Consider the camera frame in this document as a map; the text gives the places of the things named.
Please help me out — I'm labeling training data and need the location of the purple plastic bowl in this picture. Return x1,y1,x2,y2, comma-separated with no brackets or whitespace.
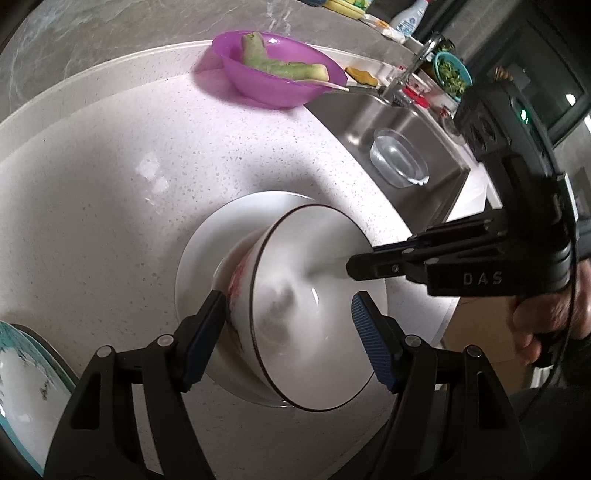
212,31,348,109

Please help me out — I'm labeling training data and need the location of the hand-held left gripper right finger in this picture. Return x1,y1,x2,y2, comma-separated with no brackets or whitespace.
350,291,536,480

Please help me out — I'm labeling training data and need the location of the white packet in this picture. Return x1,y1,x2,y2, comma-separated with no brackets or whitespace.
364,14,408,43

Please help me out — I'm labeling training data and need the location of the teal bowl with greens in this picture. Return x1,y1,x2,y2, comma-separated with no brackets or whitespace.
431,51,474,99

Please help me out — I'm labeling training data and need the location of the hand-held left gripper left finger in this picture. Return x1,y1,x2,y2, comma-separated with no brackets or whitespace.
44,290,228,480

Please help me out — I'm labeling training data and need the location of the wooden chopstick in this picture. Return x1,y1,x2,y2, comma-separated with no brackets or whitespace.
295,79,350,92

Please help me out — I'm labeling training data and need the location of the person's right forearm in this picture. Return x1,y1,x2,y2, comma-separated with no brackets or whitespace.
566,251,591,393

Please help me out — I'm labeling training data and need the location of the clear glass bowl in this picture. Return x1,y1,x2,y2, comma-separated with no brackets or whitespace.
369,128,430,188

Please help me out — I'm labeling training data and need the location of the green cucumber piece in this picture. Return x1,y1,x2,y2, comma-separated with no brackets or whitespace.
265,62,329,84
241,31,279,71

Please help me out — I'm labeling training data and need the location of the person's right hand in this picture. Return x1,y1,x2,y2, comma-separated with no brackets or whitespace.
512,291,591,370

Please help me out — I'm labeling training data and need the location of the person's dark clothing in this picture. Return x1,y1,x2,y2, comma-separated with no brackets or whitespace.
508,383,591,480

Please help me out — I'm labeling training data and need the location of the stainless steel sink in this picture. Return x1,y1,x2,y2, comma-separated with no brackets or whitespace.
307,85,472,228

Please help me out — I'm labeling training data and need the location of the chrome faucet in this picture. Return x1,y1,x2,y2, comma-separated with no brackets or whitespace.
379,36,445,106

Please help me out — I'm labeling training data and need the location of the white plastic bottle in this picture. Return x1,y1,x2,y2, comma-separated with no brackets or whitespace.
390,0,433,38

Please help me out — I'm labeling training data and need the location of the red patterned white bowl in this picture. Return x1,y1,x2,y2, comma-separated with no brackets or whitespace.
212,204,389,413

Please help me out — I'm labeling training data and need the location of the yellow sponge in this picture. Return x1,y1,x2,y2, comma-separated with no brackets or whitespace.
346,67,379,88

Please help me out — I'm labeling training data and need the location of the brown cardboard box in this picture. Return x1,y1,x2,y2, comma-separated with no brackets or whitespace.
438,295,532,366

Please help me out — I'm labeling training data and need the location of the wide white bowl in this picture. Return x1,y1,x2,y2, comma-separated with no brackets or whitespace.
175,191,389,408

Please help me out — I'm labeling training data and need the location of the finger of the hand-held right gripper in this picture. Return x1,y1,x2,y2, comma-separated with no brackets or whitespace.
406,216,505,252
346,240,462,283

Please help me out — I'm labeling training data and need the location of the yellow dish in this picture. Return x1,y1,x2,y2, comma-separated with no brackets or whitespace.
322,0,366,19

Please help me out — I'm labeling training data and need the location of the red plastic item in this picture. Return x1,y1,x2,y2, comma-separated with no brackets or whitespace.
403,85,433,110

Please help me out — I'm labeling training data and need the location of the large teal floral plate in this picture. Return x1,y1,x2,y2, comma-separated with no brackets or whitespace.
9,324,79,402
0,320,63,467

